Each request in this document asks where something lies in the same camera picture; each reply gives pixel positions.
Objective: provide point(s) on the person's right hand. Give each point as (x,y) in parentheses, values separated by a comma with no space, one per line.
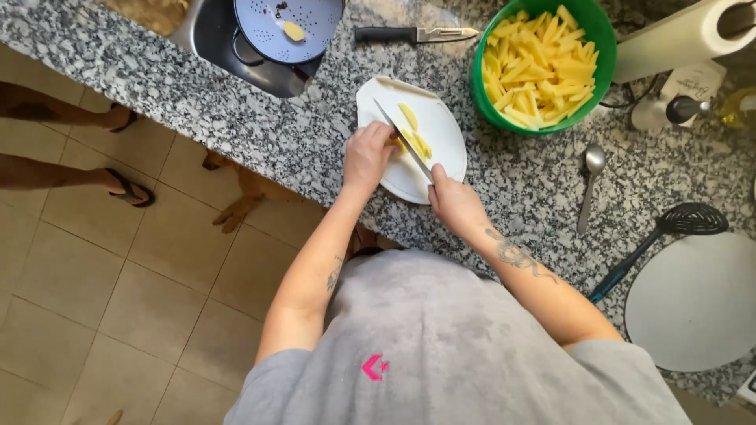
(458,205)

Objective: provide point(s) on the person's left hand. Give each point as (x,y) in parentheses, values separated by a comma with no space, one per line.
(365,159)

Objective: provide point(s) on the person's left fingers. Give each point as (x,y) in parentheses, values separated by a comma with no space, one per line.
(383,137)

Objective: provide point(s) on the steel kitchen knife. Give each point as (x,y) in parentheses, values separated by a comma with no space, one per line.
(401,137)

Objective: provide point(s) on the half-cut raw potato piece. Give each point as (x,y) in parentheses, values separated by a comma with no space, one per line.
(401,144)

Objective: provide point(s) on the raw potato slice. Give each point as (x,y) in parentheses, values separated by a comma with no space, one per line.
(408,116)

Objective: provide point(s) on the cut raw potato sticks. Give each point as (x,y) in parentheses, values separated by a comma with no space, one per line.
(423,145)

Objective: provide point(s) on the white plastic cutting board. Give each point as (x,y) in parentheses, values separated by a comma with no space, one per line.
(440,127)

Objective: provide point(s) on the person's foot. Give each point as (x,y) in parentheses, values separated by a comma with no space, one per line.
(365,239)

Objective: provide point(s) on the blue enamel colander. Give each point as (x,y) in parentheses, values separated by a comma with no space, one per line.
(307,32)

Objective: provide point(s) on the small raw potato piece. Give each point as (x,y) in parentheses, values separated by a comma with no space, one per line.
(293,31)

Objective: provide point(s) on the tan dog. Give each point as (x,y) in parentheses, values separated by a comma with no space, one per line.
(254,189)

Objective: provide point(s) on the heap of raw potato sticks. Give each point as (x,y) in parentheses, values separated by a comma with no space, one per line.
(540,68)

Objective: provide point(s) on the stainless steel sink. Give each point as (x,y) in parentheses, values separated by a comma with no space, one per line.
(206,35)

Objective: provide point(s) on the metal spoon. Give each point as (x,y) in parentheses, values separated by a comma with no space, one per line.
(592,171)

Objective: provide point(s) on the person's grey shirt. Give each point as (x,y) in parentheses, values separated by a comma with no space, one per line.
(449,354)

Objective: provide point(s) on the green plastic bowl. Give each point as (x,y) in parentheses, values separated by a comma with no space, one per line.
(602,35)

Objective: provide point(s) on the black sandal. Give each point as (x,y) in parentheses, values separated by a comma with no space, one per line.
(127,190)
(129,121)

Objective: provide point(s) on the dark bottle with silver stopper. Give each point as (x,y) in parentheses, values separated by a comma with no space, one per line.
(685,108)

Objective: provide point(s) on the white paper towel roll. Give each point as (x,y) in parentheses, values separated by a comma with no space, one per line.
(673,41)

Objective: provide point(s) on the black slotted spatula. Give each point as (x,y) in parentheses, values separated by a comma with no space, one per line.
(688,219)

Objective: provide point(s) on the white-labelled bottle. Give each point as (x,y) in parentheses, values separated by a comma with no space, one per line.
(697,80)

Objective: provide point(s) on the round white board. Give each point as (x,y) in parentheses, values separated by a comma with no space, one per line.
(691,301)

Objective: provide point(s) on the yellow oil bottle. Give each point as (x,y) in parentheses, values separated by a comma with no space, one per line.
(738,109)

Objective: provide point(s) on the white appliance corner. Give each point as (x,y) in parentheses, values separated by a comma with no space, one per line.
(747,389)

